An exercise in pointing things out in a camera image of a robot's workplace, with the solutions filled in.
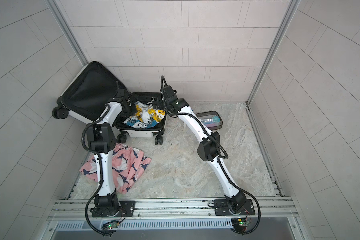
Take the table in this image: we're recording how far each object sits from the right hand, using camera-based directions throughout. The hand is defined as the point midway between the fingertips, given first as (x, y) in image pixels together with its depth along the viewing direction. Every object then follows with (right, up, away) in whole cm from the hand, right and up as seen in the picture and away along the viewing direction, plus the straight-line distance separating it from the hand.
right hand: (156, 103), depth 89 cm
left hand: (-17, -3, +15) cm, 23 cm away
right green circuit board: (+45, -57, -22) cm, 75 cm away
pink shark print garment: (-15, -34, -7) cm, 38 cm away
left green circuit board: (-14, -55, -25) cm, 62 cm away
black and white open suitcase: (-36, +10, -4) cm, 38 cm away
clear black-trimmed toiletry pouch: (+36, -10, +15) cm, 41 cm away
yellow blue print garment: (-8, -8, +5) cm, 12 cm away
